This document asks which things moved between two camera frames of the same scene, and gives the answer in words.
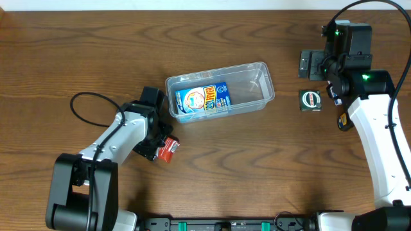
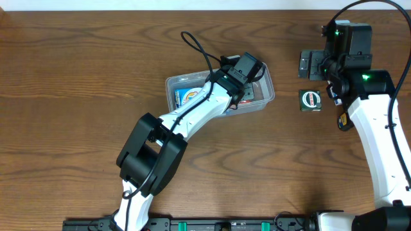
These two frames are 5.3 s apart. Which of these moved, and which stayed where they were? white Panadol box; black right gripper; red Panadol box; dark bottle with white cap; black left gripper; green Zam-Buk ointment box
Moved: red Panadol box; black left gripper
Stayed: green Zam-Buk ointment box; white Panadol box; black right gripper; dark bottle with white cap
